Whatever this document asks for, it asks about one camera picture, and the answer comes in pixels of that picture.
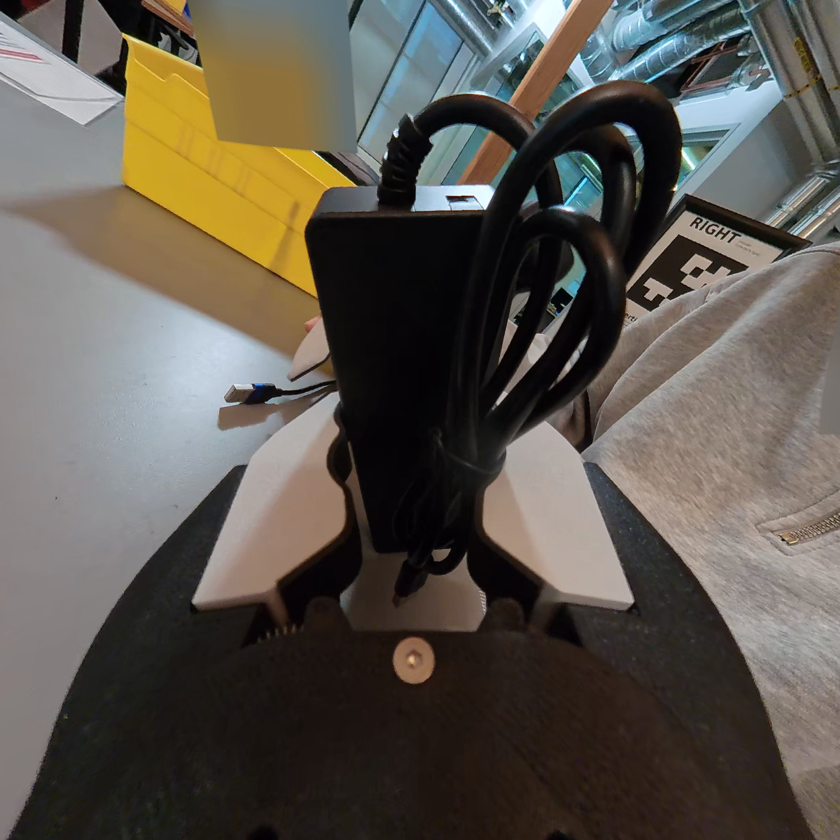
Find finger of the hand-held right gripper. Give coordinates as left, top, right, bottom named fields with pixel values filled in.
left=495, top=322, right=588, bottom=421
left=287, top=318, right=336, bottom=383

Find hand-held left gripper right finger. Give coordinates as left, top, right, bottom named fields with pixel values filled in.
left=469, top=423, right=635, bottom=632

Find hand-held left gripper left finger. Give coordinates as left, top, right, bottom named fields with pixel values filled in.
left=192, top=407, right=363, bottom=634

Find black usb cable blue plugs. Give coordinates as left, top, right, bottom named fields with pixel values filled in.
left=223, top=381, right=339, bottom=408

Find black usb hub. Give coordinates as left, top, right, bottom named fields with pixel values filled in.
left=305, top=185, right=500, bottom=555

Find thick black hub cable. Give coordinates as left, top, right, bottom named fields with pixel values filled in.
left=377, top=82, right=683, bottom=608

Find person's grey sweatshirt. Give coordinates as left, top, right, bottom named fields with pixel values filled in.
left=581, top=394, right=840, bottom=840

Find yellow plastic bin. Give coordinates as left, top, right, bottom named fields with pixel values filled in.
left=122, top=34, right=358, bottom=298

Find wooden beam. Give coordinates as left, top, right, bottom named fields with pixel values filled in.
left=456, top=0, right=614, bottom=188

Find glass window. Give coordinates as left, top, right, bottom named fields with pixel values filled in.
left=348, top=0, right=500, bottom=172

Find white sheet with red print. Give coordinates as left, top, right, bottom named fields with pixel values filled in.
left=0, top=13, right=126, bottom=126

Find silver ventilation duct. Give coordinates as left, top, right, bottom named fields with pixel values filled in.
left=738, top=0, right=840, bottom=172
left=764, top=157, right=840, bottom=240
left=577, top=0, right=762, bottom=83

